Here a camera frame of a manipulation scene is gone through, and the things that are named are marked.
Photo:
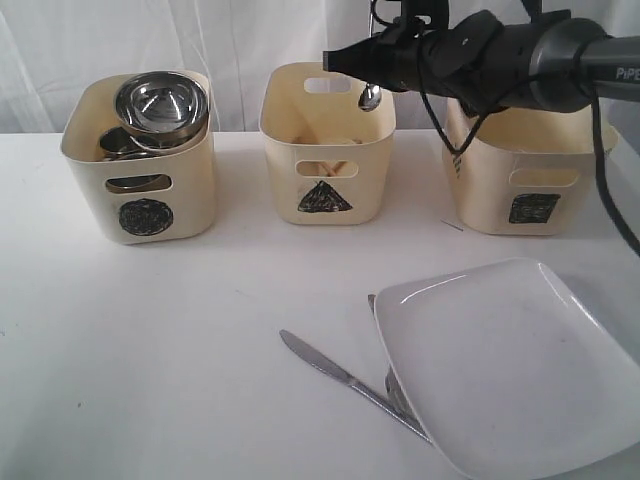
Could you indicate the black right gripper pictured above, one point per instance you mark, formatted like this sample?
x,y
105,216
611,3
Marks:
x,y
481,61

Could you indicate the long steel spoon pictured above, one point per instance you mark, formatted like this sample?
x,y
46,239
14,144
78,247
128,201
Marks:
x,y
371,95

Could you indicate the stainless steel bowl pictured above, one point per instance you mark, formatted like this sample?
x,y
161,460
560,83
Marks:
x,y
166,106

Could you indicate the steel table knife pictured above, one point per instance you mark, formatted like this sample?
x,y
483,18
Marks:
x,y
324,364

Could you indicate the white square plate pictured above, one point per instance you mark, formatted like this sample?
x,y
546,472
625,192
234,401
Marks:
x,y
508,372

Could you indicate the white ceramic bowl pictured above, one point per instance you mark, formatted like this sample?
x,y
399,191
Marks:
x,y
169,147

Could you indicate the cream bin with triangle mark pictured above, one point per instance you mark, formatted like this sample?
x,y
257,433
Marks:
x,y
300,127

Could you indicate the cream bin with square mark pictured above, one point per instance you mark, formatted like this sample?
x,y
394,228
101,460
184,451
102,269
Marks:
x,y
526,172

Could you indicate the cream bin with circle mark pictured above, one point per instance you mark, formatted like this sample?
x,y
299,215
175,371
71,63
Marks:
x,y
183,208

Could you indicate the steel fork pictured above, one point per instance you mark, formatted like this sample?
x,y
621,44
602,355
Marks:
x,y
396,395

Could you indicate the white backdrop curtain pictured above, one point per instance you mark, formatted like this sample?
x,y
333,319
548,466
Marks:
x,y
52,50

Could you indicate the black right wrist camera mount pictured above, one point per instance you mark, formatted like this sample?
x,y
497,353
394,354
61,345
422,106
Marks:
x,y
410,12

